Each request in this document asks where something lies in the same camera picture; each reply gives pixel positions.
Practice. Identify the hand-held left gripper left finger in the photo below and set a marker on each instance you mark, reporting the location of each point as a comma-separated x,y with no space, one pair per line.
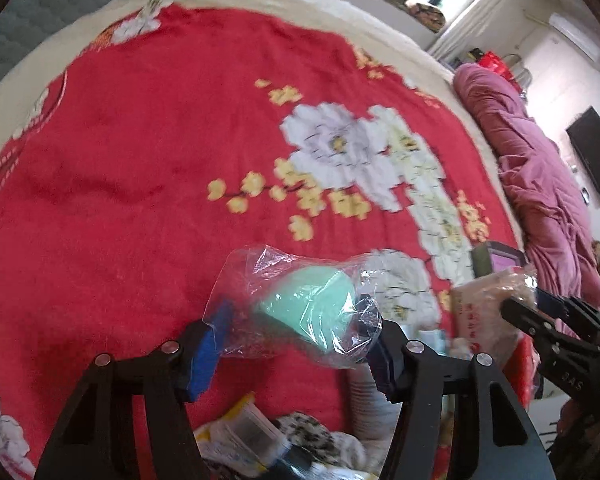
207,352

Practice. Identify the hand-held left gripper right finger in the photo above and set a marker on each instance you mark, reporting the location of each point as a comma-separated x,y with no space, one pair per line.
380,367

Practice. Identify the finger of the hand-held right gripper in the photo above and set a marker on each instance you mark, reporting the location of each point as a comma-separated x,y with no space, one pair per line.
547,302
530,322

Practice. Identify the pale pink plastic bag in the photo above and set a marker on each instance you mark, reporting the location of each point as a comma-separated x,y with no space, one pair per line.
480,310

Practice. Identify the grey cardboard box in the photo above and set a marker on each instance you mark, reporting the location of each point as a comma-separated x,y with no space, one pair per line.
480,260

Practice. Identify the leopard print scarf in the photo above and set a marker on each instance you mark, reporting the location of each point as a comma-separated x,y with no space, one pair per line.
310,435

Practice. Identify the green sponge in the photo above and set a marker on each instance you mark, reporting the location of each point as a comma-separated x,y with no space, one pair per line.
305,295

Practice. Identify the beige ribbed cloth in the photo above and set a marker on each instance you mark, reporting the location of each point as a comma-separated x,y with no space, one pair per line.
375,410

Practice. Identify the pink book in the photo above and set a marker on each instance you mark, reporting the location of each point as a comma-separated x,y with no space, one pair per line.
505,263

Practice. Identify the brown patterned cloth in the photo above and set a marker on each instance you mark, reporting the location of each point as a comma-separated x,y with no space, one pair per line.
599,260

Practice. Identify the clear yellow plastic packet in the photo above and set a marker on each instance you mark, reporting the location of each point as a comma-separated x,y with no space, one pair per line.
240,430

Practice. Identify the pink quilt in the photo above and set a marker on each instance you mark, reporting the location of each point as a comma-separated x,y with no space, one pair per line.
530,160

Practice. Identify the black television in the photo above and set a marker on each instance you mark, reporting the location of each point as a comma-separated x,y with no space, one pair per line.
597,155

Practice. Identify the red floral blanket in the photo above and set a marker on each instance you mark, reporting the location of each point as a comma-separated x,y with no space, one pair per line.
155,160

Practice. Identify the red bag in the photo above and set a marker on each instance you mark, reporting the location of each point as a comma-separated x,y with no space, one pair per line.
495,65

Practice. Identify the white air conditioner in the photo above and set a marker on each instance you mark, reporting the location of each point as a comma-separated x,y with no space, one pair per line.
575,35

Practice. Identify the white curtain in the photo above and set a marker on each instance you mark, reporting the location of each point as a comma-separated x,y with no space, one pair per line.
475,20

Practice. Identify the teal quilted bedsheet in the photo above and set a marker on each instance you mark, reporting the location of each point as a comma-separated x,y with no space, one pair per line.
40,20

